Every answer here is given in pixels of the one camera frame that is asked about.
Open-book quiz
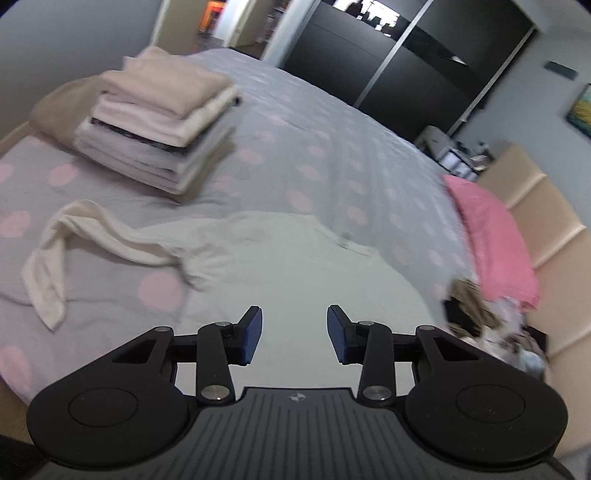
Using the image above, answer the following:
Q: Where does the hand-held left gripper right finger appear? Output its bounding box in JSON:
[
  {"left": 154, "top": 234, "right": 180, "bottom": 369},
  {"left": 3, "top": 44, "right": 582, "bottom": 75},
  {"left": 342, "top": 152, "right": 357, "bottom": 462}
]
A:
[{"left": 326, "top": 305, "right": 481, "bottom": 404}]

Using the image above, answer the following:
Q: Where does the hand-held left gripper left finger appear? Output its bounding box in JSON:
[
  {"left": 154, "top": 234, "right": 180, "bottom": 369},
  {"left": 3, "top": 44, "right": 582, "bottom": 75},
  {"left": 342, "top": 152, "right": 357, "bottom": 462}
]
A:
[{"left": 111, "top": 305, "right": 264, "bottom": 406}]

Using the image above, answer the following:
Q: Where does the white long-sleeved garment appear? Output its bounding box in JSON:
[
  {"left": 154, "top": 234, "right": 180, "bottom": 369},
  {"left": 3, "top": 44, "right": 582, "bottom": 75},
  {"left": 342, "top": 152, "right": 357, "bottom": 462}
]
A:
[{"left": 22, "top": 199, "right": 451, "bottom": 393}]

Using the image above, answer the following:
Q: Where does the stack of folded clothes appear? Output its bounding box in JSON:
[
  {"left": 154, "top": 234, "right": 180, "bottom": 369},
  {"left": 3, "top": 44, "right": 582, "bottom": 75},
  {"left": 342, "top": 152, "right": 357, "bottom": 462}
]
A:
[{"left": 74, "top": 46, "right": 243, "bottom": 195}]

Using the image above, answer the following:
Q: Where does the small black garment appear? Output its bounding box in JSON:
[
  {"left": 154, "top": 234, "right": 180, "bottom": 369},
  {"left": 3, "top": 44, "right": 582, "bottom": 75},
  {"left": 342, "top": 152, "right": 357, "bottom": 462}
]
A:
[{"left": 443, "top": 298, "right": 481, "bottom": 335}]

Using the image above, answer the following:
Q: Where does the brown striped garment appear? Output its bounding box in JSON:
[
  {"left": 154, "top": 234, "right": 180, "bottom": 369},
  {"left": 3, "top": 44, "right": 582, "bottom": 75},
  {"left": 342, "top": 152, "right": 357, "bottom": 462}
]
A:
[{"left": 443, "top": 278, "right": 504, "bottom": 342}]

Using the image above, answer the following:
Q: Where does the pink pillow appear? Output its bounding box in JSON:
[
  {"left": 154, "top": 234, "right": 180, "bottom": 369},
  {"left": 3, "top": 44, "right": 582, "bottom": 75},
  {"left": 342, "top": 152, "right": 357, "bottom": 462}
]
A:
[{"left": 442, "top": 174, "right": 540, "bottom": 309}]

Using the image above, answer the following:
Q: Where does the bed with grey polka-dot sheet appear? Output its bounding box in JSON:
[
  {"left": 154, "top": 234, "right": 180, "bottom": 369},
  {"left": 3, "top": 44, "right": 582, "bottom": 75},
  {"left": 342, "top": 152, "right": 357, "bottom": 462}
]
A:
[{"left": 0, "top": 48, "right": 485, "bottom": 407}]

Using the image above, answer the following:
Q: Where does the white nightstand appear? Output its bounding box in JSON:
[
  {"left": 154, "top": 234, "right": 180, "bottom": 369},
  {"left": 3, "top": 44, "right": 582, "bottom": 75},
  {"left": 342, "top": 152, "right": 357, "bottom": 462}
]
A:
[{"left": 414, "top": 124, "right": 497, "bottom": 183}]

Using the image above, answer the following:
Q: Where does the beige padded headboard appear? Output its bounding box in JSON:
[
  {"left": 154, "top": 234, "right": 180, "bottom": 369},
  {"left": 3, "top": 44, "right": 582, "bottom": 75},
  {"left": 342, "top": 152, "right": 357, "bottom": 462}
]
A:
[{"left": 478, "top": 144, "right": 591, "bottom": 402}]

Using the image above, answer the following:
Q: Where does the black sliding-door wardrobe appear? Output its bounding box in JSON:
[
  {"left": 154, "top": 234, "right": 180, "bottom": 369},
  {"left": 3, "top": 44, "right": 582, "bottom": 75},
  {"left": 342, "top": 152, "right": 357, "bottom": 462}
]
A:
[{"left": 281, "top": 0, "right": 539, "bottom": 139}]

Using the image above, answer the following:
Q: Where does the tan cloth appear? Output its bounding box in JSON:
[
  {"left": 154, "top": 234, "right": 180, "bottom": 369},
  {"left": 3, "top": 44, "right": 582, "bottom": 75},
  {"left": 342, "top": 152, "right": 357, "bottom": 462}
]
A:
[{"left": 28, "top": 76, "right": 238, "bottom": 204}]

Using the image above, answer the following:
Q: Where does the framed landscape painting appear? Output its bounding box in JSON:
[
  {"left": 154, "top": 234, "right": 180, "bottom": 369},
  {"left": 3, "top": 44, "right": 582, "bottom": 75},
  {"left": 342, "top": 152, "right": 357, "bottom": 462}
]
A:
[{"left": 566, "top": 83, "right": 591, "bottom": 134}]

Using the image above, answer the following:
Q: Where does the white door frame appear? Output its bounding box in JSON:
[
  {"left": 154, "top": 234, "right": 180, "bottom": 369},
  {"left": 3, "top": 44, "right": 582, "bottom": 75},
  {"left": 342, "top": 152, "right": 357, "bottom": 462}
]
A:
[{"left": 152, "top": 0, "right": 319, "bottom": 63}]

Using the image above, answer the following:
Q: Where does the dark wall plate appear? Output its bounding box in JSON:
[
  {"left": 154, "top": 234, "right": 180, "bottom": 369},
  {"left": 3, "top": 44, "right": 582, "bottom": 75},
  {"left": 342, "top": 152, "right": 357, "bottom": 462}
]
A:
[{"left": 544, "top": 60, "right": 580, "bottom": 80}]

